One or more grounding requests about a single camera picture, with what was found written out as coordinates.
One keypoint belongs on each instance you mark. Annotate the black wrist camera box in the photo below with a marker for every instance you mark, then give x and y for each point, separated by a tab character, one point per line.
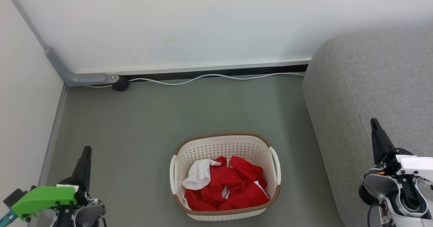
13	196

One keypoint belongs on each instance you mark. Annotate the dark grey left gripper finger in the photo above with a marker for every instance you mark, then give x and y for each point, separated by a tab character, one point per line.
83	167

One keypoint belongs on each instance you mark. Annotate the grey fabric sofa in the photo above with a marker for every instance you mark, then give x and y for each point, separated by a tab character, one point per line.
355	85

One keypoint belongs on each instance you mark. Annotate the red and white garment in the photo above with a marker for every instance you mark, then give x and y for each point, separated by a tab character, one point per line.
233	186

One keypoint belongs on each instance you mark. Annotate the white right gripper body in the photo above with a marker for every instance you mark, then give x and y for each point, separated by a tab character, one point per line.
416	166

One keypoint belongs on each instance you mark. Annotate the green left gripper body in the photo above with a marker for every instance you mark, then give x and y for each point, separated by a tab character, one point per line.
44	196

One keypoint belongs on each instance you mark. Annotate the grey partition foot bracket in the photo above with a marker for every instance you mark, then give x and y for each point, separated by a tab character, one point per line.
84	79

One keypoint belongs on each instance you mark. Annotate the silver wall base rail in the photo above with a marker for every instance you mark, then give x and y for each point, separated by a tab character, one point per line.
203	67

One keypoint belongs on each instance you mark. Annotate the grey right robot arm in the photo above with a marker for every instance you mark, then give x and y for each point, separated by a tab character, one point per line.
382	186

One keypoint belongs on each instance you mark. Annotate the black round foot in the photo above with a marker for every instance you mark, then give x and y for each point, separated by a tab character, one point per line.
121	84

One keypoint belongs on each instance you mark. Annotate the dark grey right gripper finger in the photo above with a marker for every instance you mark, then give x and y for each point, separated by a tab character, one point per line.
379	142

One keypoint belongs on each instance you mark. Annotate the cream perforated laundry basket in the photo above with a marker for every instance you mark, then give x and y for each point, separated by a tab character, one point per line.
220	145

